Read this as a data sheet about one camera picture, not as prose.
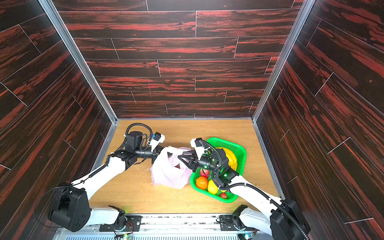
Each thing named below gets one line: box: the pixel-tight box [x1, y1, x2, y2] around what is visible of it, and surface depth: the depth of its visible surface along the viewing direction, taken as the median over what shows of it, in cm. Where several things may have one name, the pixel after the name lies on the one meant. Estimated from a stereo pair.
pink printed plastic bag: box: [150, 146, 193, 189], surface depth 73 cm
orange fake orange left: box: [196, 176, 208, 190], surface depth 83 cm
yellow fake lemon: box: [207, 179, 218, 195], surface depth 83 cm
